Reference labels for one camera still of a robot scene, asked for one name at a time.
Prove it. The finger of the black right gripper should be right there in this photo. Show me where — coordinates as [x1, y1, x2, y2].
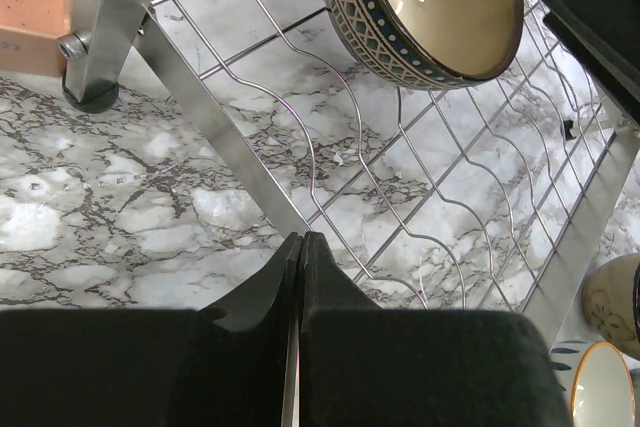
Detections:
[542, 0, 639, 123]

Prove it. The steel wire dish rack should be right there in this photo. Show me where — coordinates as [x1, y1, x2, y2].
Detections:
[63, 0, 639, 342]

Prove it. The white bowl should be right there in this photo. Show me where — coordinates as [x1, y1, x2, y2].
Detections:
[569, 342, 636, 427]

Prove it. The beige speckled bowl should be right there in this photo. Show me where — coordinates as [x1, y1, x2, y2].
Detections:
[581, 253, 639, 360]

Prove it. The peach plastic file organizer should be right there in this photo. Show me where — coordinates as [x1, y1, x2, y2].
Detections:
[0, 0, 72, 77]

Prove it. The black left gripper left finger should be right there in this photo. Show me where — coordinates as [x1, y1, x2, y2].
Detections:
[1, 235, 302, 426]

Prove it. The dark patterned cream-inside bowl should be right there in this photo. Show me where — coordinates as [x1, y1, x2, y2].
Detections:
[325, 0, 524, 91]

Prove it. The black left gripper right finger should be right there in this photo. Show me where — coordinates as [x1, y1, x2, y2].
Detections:
[299, 233, 571, 426]

